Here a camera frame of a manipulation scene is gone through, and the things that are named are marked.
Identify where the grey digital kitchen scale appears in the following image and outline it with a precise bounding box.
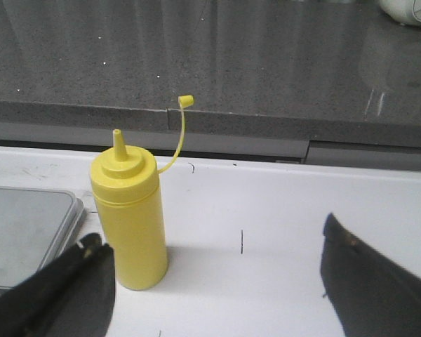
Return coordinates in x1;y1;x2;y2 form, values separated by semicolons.
0;186;86;296

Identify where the yellow squeeze bottle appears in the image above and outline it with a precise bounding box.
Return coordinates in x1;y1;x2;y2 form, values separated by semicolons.
89;94;194;291

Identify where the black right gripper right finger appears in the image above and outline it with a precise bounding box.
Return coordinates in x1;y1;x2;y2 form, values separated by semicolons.
320;214;421;336

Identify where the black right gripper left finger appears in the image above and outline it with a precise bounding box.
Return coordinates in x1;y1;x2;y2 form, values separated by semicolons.
0;233;115;336

